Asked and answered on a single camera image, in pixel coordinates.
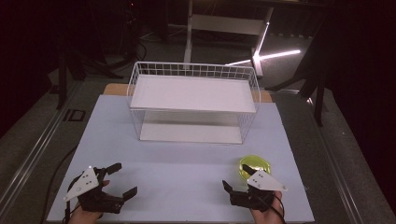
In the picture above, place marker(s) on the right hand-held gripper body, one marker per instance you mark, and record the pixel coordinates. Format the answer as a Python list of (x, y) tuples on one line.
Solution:
[(253, 194)]

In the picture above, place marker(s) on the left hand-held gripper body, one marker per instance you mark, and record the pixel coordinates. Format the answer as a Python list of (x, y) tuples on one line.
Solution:
[(90, 194)]

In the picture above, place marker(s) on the yellow-green plastic bowl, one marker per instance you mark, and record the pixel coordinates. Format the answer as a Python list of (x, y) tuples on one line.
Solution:
[(258, 163)]

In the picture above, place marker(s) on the person's left hand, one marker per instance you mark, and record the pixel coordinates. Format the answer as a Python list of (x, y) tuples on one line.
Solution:
[(81, 217)]

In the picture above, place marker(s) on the person's right hand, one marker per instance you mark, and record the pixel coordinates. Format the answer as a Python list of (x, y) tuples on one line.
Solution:
[(269, 214)]

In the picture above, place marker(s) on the pale blue table mat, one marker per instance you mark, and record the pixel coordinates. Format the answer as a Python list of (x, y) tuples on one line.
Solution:
[(174, 174)]

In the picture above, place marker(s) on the black tripod stand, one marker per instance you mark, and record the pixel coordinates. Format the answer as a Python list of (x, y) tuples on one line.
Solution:
[(314, 84)]

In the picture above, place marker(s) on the metal floor rail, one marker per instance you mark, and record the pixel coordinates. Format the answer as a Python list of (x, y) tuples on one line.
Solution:
[(34, 149)]

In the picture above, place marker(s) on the white metal stand frame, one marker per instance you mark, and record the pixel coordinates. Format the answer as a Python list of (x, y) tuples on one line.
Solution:
[(224, 23)]

